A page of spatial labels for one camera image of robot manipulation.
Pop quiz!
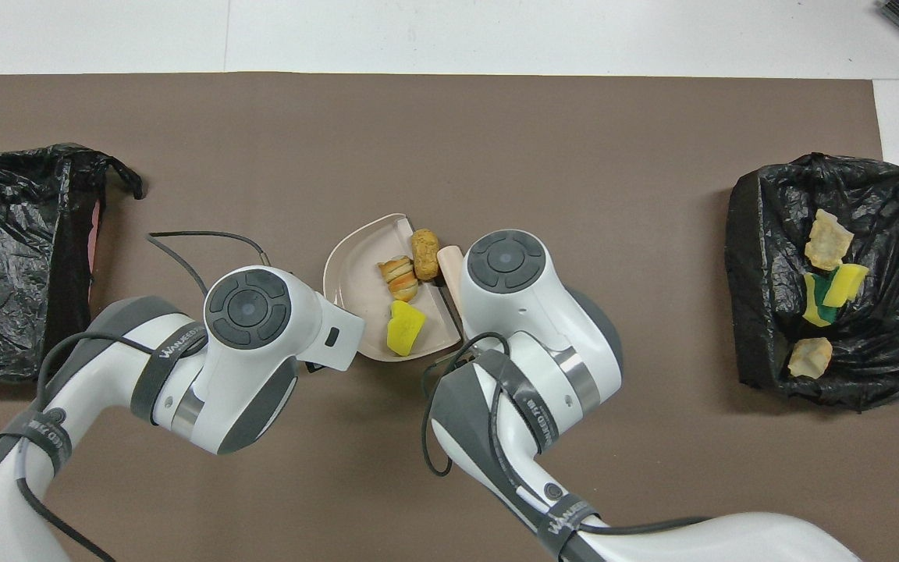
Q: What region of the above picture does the braided pastry piece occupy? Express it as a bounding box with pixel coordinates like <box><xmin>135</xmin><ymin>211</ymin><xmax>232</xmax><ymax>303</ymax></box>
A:
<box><xmin>788</xmin><ymin>337</ymin><xmax>834</xmax><ymax>380</ymax></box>

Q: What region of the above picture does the beige hand brush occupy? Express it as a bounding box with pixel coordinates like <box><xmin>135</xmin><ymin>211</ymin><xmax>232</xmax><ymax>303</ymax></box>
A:
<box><xmin>437</xmin><ymin>245</ymin><xmax>467</xmax><ymax>317</ymax></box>

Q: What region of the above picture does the brown paper table mat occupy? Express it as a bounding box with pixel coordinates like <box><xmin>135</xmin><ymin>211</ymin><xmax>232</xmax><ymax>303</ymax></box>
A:
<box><xmin>0</xmin><ymin>73</ymin><xmax>899</xmax><ymax>562</ymax></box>

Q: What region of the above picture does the pale bread chunk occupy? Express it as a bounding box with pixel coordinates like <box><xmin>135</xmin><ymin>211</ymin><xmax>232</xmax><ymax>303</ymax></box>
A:
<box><xmin>804</xmin><ymin>208</ymin><xmax>855</xmax><ymax>272</ymax></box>

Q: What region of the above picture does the yellow sponge block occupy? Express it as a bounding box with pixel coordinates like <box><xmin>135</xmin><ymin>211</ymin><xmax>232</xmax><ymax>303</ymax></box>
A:
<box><xmin>823</xmin><ymin>263</ymin><xmax>871</xmax><ymax>308</ymax></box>

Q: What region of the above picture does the black bag lined pink bin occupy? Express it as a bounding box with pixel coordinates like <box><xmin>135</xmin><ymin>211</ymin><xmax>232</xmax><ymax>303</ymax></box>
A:
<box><xmin>0</xmin><ymin>143</ymin><xmax>145</xmax><ymax>383</ymax></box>

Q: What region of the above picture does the brown bread roll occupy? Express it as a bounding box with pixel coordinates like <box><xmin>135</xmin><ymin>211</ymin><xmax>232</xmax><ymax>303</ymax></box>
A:
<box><xmin>410</xmin><ymin>228</ymin><xmax>442</xmax><ymax>282</ymax></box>

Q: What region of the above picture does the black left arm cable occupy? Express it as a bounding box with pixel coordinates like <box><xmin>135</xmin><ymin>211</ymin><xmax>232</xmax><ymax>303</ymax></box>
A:
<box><xmin>16</xmin><ymin>229</ymin><xmax>272</xmax><ymax>562</ymax></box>

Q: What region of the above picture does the orange striped croissant piece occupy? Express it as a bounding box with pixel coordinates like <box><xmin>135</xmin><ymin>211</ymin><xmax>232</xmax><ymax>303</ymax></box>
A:
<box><xmin>377</xmin><ymin>255</ymin><xmax>420</xmax><ymax>303</ymax></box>

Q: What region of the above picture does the beige plastic dustpan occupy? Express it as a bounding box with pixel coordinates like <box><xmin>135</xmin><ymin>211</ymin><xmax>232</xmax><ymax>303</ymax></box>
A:
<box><xmin>322</xmin><ymin>213</ymin><xmax>464</xmax><ymax>363</ymax></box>

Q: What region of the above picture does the yellow jagged sponge chunk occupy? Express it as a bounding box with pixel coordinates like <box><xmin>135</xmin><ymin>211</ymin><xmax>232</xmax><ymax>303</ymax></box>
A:
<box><xmin>385</xmin><ymin>301</ymin><xmax>428</xmax><ymax>357</ymax></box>

